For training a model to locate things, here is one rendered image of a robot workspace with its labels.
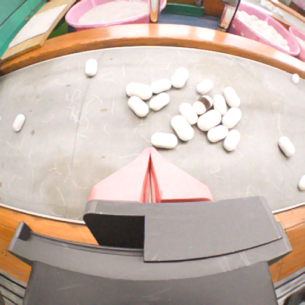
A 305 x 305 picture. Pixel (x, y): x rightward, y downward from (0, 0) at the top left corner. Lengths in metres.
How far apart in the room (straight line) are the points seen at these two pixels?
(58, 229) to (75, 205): 0.04
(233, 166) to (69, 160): 0.23
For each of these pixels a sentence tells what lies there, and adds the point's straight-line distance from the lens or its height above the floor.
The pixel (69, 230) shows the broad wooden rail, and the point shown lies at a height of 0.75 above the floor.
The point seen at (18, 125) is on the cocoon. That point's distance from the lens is 0.30.
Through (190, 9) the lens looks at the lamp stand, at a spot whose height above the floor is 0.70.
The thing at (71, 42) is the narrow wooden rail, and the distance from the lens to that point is 0.35.
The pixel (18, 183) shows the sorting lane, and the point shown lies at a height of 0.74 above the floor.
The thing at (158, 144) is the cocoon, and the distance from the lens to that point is 0.19.
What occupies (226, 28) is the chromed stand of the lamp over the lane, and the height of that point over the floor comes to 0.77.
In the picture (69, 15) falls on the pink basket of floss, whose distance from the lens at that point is 0.51.
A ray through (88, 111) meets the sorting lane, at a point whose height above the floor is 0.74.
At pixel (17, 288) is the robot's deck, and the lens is 0.51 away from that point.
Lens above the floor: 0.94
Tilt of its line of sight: 76 degrees down
